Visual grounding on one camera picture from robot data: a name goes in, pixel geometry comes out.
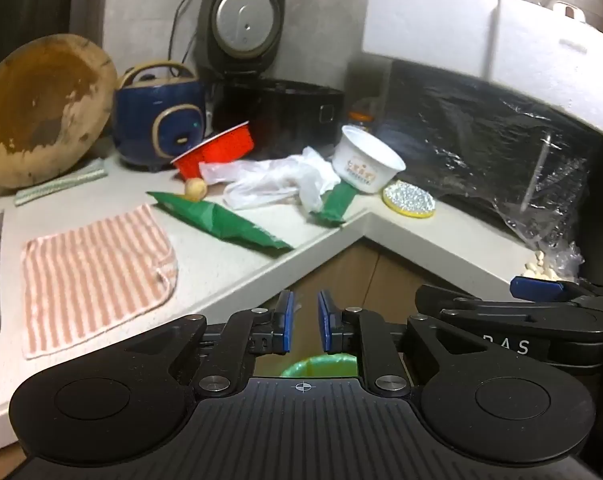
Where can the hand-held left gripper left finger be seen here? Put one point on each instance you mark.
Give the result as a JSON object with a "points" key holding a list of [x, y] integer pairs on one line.
{"points": [[287, 322]]}

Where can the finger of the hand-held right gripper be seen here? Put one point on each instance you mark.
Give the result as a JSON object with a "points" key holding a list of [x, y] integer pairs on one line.
{"points": [[536, 287]]}

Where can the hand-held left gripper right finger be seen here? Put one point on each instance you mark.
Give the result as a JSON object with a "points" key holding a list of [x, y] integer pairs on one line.
{"points": [[325, 322]]}

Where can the bin with green bag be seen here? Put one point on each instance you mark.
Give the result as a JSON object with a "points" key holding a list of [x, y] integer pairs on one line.
{"points": [[311, 367]]}

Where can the piece of ginger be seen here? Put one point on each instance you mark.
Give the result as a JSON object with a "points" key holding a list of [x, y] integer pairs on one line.
{"points": [[195, 190]]}

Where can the clear bag of garlic cloves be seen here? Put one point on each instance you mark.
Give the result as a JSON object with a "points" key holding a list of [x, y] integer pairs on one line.
{"points": [[539, 270]]}

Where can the wooden cabinet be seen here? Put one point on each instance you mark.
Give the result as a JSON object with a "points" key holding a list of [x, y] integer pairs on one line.
{"points": [[406, 270]]}

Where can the small green snack packet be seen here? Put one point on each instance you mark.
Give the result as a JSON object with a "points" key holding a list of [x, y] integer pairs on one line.
{"points": [[336, 205]]}

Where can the large green snack packet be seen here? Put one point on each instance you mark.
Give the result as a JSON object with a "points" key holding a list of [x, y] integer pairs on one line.
{"points": [[221, 220]]}

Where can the white plastic bag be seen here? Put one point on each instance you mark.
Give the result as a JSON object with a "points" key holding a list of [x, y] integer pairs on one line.
{"points": [[271, 175]]}

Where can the yellow silver scouring pad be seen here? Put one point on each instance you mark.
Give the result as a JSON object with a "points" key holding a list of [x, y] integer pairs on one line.
{"points": [[409, 200]]}

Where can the white paper bowl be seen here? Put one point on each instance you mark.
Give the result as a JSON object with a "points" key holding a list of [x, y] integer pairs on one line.
{"points": [[361, 160]]}

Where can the red plastic food container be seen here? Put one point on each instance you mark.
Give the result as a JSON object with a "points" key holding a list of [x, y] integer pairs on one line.
{"points": [[221, 152]]}

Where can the pink striped cloth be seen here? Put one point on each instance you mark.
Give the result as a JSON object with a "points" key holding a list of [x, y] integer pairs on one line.
{"points": [[91, 280]]}

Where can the glass jar with orange lid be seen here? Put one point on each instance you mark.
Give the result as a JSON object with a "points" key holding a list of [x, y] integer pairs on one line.
{"points": [[361, 122]]}

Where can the black rice cooker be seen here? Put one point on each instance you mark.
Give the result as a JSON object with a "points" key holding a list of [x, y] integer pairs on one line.
{"points": [[281, 110]]}

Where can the blue rice cooker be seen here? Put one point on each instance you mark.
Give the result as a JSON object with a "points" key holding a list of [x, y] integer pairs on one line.
{"points": [[151, 110]]}

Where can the green striped cloth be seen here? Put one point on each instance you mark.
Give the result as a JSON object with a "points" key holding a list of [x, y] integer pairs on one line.
{"points": [[56, 185]]}

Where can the white foam box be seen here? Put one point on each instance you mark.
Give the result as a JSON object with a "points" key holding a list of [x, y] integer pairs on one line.
{"points": [[431, 30]]}

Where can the round wooden cutting board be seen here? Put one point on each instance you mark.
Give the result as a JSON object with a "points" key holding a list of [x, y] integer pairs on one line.
{"points": [[41, 110]]}

